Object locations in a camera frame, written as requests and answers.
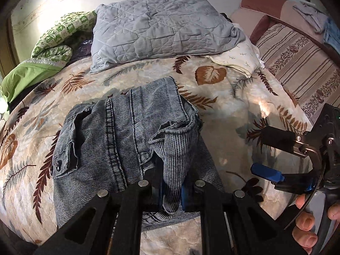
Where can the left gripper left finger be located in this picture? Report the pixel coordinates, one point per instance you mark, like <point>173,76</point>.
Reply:
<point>145,196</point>

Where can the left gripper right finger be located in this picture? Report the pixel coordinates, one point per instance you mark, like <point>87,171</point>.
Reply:
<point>203,198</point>

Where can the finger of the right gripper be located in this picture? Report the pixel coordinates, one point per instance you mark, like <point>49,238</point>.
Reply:
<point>303,145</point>
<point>295,183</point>

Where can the grey denim pants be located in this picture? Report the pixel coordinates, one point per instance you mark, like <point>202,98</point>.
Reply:
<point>112,143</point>

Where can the right hand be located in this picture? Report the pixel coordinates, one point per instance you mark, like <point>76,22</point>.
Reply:
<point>305,222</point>

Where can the beige leaf pattern blanket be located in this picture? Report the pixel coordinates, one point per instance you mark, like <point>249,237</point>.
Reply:
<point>231,107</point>

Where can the cream patterned pillow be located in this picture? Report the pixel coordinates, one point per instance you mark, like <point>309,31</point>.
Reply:
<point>244,57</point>

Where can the pink striped sofa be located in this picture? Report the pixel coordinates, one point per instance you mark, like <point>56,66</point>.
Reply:
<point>293,52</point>

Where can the blue cloth on sofa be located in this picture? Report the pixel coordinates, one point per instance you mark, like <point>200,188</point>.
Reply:
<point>332,34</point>

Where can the grey cloth on sofa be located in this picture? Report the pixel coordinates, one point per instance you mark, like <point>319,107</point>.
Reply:
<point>312,15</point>

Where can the grey quilted comforter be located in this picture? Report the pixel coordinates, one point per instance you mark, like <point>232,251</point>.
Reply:
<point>134,30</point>

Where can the green patterned quilt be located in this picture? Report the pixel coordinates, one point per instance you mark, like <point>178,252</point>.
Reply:
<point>50,54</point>

